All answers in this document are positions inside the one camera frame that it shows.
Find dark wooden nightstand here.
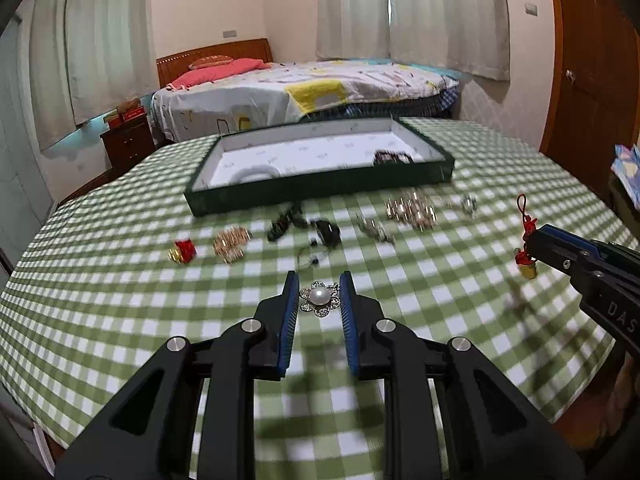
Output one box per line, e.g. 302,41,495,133
100,112,157,181

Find pearl flower brooch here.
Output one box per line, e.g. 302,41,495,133
299,282,342,317

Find white bangle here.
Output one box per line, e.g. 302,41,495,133
234,164,281,186

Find wide white curtain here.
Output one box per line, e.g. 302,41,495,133
387,0,511,81
65,0,158,126

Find red tassel gold bell charm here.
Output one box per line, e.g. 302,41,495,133
514,194,540,281

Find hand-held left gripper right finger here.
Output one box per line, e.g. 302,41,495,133
339,270,586,480

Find black knot ornament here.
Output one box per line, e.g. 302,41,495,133
267,205,306,242

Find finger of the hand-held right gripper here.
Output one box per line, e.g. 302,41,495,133
525,232,602,302
539,225,613,262

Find small silver brooch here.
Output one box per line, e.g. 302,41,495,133
447,194,478,218

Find blue plaid bed cover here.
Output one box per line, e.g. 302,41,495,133
300,87,460,123

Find green checkered tablecloth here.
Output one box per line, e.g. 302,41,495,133
0,116,623,451

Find blue patterned packet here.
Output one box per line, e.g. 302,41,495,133
611,144,640,181

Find wooden headboard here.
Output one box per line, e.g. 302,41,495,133
156,38,275,88

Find black cord necklace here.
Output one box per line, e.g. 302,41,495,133
296,217,342,273

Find silver hair clip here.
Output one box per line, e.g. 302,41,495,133
355,214,397,246

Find dark green jewelry tray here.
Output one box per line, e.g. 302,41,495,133
184,116,456,217

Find pink pillow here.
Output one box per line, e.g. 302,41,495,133
167,57,266,90

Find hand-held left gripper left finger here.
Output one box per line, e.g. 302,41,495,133
52,270,301,480

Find narrow white curtain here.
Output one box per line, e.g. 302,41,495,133
316,0,391,61
30,0,76,151

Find gold cluster brooch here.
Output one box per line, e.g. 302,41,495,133
384,190,437,231

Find patterned orange pillow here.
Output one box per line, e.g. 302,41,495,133
189,56,235,70

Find grey wardrobe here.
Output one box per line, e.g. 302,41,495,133
0,15,56,261

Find bed with patterned cover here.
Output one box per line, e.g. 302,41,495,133
151,60,461,143

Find small red gold charm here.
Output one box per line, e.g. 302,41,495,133
169,239,197,264

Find wooden door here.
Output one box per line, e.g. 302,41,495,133
540,0,640,196

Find dark red bead bracelet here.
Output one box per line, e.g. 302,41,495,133
371,149,415,167

